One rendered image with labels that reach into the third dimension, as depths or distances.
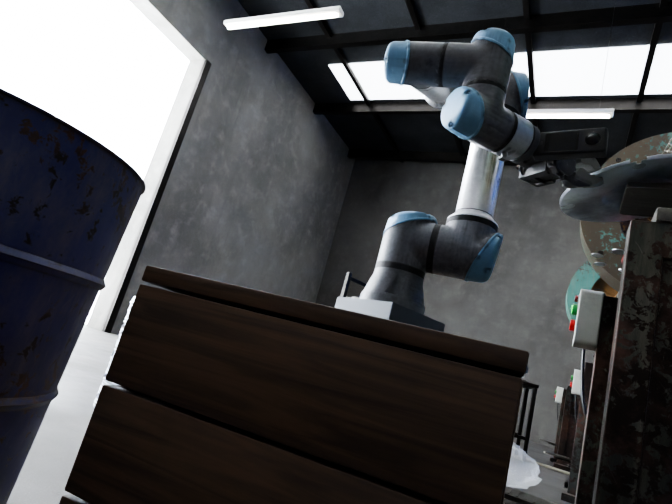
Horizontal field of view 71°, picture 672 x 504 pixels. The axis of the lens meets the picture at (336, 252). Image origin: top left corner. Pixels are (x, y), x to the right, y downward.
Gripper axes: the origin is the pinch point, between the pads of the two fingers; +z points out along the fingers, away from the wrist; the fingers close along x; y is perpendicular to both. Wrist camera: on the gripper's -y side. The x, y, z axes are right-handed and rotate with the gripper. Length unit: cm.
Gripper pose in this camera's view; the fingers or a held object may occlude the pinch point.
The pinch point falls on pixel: (602, 177)
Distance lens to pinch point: 104.4
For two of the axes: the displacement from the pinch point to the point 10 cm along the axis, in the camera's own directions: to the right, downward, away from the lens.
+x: -2.2, 9.5, -2.0
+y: -4.4, 0.9, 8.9
